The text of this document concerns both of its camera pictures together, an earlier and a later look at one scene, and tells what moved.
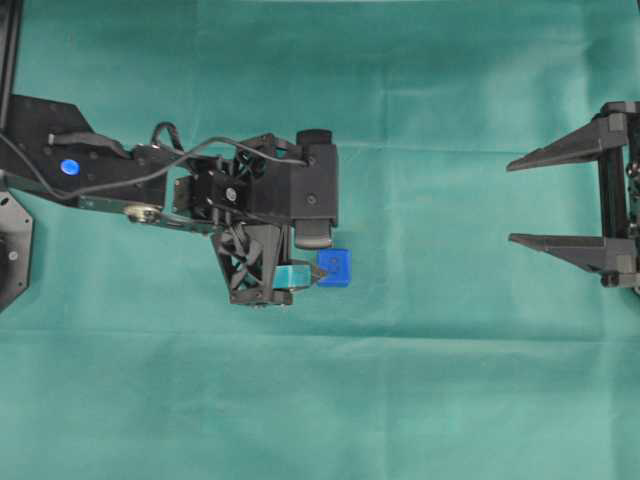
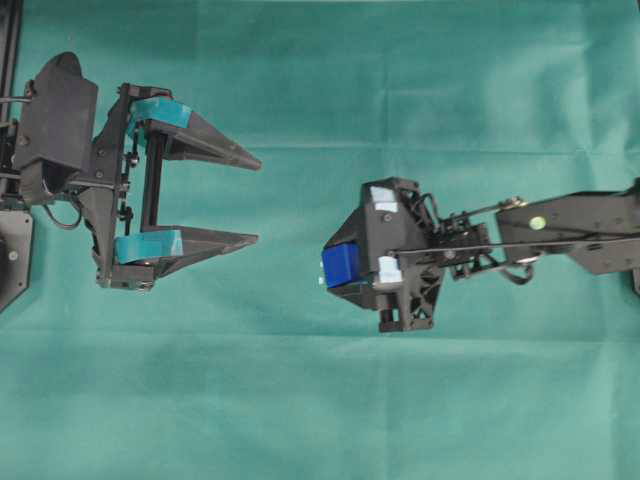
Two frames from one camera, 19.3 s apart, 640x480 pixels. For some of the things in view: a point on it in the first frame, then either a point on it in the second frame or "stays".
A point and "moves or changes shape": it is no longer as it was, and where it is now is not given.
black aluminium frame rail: (10, 26) stays
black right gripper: (621, 267) -> (405, 247)
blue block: (336, 267) moves or changes shape
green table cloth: (453, 353) stays
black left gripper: (246, 201) -> (125, 193)
